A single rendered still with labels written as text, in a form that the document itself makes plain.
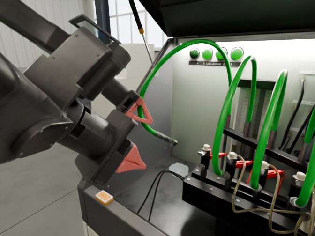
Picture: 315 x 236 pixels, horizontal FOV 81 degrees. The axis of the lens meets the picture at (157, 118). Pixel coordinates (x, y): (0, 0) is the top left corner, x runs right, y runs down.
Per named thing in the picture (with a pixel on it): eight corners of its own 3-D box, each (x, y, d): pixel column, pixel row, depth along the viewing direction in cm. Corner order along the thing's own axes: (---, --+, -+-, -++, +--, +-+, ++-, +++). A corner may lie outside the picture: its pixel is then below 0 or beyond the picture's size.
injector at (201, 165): (192, 205, 64) (197, 151, 57) (198, 197, 67) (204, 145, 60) (200, 210, 62) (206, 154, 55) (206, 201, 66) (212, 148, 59)
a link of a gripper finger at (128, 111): (155, 112, 56) (131, 91, 54) (161, 114, 50) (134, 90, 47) (140, 129, 56) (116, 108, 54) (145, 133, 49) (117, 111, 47)
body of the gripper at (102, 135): (142, 125, 26) (103, 94, 22) (97, 188, 25) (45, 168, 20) (121, 114, 31) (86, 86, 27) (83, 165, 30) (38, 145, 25)
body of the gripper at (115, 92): (134, 94, 56) (115, 77, 54) (138, 94, 46) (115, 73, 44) (120, 111, 55) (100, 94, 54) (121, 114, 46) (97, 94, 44)
